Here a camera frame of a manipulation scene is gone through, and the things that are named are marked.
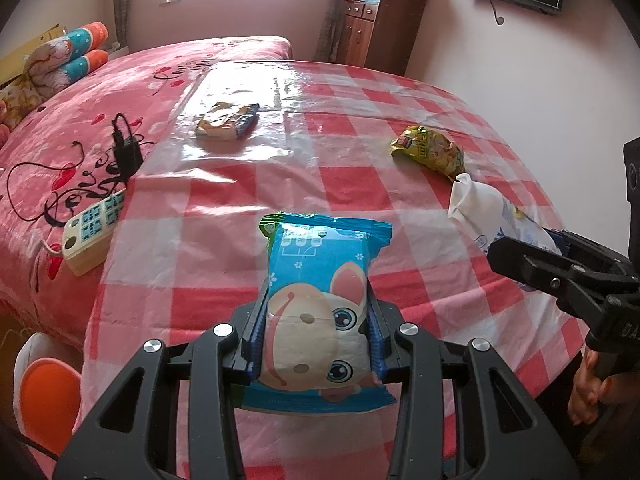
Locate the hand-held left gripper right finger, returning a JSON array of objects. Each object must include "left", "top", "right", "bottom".
[{"left": 365, "top": 280, "right": 581, "bottom": 480}]

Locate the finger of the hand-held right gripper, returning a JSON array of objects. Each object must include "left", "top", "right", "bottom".
[
  {"left": 487, "top": 237, "right": 601, "bottom": 318},
  {"left": 547, "top": 229, "right": 640, "bottom": 297}
]

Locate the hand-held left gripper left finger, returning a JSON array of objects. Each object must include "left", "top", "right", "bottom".
[{"left": 52, "top": 280, "right": 271, "bottom": 480}]

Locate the white blue printed plastic bag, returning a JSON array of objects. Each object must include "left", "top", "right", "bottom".
[{"left": 447, "top": 172, "right": 568, "bottom": 266}]

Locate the person's right hand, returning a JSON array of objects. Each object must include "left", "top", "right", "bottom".
[{"left": 570, "top": 347, "right": 629, "bottom": 427}]

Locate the red white checkered tablecloth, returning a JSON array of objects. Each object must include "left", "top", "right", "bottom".
[{"left": 80, "top": 60, "right": 591, "bottom": 480}]

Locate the beige power strip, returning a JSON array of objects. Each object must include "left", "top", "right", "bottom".
[{"left": 62, "top": 190, "right": 126, "bottom": 277}]

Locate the orange white slipper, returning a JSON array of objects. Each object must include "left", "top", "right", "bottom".
[{"left": 14, "top": 332, "right": 83, "bottom": 461}]

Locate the blue yellow snack packet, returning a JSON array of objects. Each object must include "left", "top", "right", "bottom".
[{"left": 195, "top": 102, "right": 261, "bottom": 141}]

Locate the brown wooden cabinet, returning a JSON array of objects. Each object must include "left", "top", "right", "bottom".
[{"left": 335, "top": 0, "right": 427, "bottom": 77}]

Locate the pink printed bedspread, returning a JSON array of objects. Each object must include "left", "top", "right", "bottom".
[{"left": 0, "top": 36, "right": 293, "bottom": 351}]

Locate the grey curtain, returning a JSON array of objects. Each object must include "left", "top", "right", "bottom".
[
  {"left": 112, "top": 0, "right": 133, "bottom": 54},
  {"left": 317, "top": 0, "right": 347, "bottom": 62}
]

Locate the floral pillow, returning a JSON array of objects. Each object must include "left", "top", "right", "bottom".
[{"left": 0, "top": 75, "right": 47, "bottom": 132}]

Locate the folded blue orange blanket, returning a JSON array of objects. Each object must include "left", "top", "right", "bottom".
[{"left": 25, "top": 22, "right": 110, "bottom": 103}]

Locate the yellow wooden headboard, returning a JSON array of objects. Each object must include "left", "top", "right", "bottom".
[{"left": 0, "top": 24, "right": 69, "bottom": 86}]

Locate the white power strip cable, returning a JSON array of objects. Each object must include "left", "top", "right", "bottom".
[{"left": 35, "top": 240, "right": 66, "bottom": 292}]

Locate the thin black cable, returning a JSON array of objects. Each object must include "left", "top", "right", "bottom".
[{"left": 7, "top": 141, "right": 121, "bottom": 223}]

